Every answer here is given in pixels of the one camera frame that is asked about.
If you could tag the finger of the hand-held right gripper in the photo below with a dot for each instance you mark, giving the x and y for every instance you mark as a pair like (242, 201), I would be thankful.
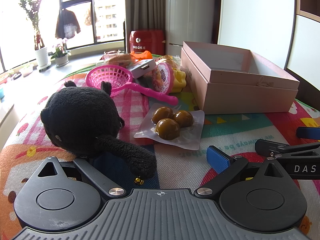
(280, 149)
(308, 132)

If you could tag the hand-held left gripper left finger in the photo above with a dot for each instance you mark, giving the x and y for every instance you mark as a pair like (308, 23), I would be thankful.
(100, 180)

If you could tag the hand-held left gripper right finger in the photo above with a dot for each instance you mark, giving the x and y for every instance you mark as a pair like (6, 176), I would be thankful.
(217, 158)

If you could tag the packet of brown balls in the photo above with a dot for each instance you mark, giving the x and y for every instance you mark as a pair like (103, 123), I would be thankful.
(165, 127)

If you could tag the pink cardboard box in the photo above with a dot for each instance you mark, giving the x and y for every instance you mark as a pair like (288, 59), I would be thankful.
(250, 95)

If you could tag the black plush toy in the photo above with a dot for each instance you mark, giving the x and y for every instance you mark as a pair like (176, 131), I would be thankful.
(82, 115)

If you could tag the pink toy strainer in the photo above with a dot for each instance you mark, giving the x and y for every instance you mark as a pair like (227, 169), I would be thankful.
(107, 76)

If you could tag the bread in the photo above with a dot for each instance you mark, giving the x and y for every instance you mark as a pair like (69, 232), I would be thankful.
(117, 59)

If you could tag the colourful play mat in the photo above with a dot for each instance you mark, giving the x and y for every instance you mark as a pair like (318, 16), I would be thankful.
(250, 130)

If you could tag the yellow plastic toy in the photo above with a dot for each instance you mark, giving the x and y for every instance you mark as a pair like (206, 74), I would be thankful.
(178, 80)

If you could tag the white brown wardrobe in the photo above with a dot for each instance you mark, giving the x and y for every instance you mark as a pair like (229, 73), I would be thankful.
(308, 42)

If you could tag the round pink toy tart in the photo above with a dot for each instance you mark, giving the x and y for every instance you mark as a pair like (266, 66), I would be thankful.
(161, 76)

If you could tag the pale yellow toy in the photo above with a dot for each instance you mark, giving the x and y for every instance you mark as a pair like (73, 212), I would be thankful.
(167, 60)

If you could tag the small white box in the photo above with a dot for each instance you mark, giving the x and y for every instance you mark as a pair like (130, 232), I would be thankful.
(140, 71)

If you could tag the pink orchid in white pot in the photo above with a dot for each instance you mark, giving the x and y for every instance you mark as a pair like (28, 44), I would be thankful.
(61, 60)

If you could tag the orange plastic toy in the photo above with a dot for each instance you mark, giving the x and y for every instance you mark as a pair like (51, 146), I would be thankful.
(142, 55)

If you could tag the teal basin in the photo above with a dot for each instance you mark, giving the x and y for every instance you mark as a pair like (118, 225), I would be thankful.
(2, 92)

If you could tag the small pale planter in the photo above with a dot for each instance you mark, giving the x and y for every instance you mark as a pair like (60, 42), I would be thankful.
(26, 70)

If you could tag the tall plant in white pot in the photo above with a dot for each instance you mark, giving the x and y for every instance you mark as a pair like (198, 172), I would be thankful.
(42, 56)

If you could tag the small dark planter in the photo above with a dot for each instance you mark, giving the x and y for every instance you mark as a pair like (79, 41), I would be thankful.
(8, 77)

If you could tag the tall white cabinet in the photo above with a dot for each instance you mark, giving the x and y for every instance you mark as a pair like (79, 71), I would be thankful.
(192, 12)

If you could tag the hanging brown jacket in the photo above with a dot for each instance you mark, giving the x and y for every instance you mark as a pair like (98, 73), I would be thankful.
(66, 25)

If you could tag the hanging tan garment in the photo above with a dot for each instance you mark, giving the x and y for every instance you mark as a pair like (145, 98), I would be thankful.
(89, 17)

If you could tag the grey curtain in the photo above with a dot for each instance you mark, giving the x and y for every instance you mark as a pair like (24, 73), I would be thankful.
(145, 5)

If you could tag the black window frame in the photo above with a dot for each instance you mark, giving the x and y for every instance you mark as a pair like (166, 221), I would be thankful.
(75, 3)

